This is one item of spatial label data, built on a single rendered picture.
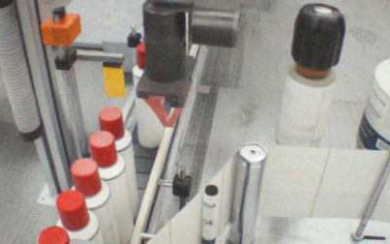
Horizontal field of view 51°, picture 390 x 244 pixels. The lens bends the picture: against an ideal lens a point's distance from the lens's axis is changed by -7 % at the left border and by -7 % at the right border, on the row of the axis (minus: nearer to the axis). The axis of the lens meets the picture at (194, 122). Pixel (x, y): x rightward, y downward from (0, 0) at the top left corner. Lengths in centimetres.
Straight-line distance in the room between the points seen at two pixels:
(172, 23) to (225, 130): 37
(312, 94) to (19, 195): 57
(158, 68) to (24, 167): 44
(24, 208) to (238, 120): 46
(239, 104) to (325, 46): 33
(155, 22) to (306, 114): 31
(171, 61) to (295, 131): 28
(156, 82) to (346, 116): 50
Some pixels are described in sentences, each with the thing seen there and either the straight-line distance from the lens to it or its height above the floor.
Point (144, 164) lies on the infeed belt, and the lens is 81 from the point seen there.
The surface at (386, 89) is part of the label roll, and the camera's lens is 82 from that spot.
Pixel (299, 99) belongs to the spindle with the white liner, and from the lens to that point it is 72.
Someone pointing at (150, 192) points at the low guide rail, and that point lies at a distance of 71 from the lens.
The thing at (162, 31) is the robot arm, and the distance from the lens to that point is 56.
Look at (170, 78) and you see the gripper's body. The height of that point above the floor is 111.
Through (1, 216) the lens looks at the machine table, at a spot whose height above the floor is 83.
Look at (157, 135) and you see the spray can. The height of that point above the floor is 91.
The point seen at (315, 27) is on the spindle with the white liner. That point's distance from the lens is 66.
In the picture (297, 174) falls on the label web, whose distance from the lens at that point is 62.
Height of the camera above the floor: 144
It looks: 39 degrees down
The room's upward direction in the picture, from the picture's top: 1 degrees clockwise
